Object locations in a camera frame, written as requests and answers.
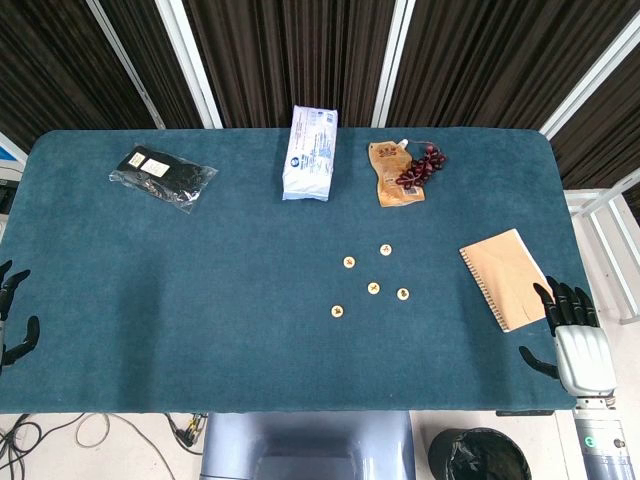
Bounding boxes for kraft spiral notebook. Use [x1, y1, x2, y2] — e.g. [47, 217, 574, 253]
[458, 228, 566, 334]

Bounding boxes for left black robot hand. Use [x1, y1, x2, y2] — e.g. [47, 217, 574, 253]
[0, 259, 40, 376]

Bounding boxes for teal table cloth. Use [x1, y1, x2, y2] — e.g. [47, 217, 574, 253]
[0, 128, 616, 414]

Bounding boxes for black trash bin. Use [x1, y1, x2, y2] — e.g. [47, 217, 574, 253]
[427, 427, 532, 480]

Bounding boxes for white floor cable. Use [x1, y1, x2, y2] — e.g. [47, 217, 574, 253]
[74, 412, 176, 480]

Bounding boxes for black floor cable bundle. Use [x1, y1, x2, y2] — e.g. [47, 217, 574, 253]
[0, 413, 49, 480]

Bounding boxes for white metal rack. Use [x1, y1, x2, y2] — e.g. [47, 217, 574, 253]
[564, 167, 640, 326]

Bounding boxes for blue-grey robot torso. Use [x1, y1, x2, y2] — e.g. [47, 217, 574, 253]
[199, 410, 417, 480]

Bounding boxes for white frame with blue panel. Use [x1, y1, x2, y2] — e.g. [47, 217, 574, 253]
[0, 130, 29, 174]

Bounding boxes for white blue tissue pack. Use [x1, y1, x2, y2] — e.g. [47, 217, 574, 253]
[281, 104, 339, 203]

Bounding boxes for black power plug cable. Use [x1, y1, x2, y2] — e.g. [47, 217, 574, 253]
[164, 412, 209, 456]

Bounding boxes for white partition post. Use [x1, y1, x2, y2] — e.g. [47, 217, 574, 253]
[84, 0, 166, 130]
[372, 0, 416, 129]
[154, 0, 224, 130]
[539, 9, 640, 141]

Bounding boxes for black socks in plastic bag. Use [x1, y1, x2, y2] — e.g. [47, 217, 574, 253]
[108, 145, 219, 215]

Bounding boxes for orange spout pouch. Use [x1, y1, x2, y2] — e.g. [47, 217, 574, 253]
[368, 139, 427, 209]

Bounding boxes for dark brown pleated curtain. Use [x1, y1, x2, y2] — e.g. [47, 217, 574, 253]
[0, 0, 640, 221]

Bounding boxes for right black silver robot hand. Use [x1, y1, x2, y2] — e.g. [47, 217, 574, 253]
[518, 274, 618, 399]

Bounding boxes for dark red grape bunch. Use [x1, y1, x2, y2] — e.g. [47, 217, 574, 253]
[395, 144, 448, 190]

